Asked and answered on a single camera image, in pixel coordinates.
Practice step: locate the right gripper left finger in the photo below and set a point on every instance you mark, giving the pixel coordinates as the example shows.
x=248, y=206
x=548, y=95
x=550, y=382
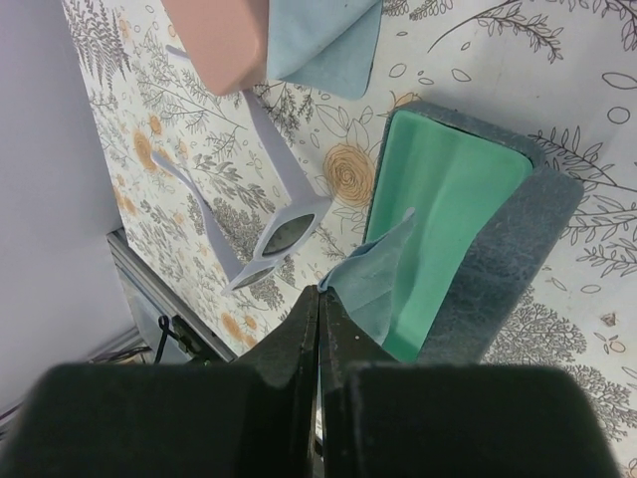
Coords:
x=252, y=417

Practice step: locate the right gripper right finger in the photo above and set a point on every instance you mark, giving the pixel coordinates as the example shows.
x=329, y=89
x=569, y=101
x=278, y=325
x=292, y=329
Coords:
x=384, y=418

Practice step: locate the blue cleaning cloth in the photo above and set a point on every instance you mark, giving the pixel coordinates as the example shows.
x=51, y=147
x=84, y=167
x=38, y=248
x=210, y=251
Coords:
x=365, y=279

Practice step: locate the blue-grey glasses case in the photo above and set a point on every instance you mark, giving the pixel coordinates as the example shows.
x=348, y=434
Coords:
x=486, y=211

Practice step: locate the white sunglasses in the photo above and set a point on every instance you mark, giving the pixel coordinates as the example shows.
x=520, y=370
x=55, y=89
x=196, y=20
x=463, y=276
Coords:
x=289, y=227

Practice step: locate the blue cloth by pink case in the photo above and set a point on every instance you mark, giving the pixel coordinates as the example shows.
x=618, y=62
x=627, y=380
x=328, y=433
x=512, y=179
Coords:
x=328, y=45

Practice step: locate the floral table mat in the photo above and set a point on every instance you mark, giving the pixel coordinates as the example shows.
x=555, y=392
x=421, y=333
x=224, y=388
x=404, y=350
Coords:
x=562, y=73

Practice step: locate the pink glasses case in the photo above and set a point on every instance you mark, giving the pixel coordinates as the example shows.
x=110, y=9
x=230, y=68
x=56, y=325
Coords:
x=225, y=40

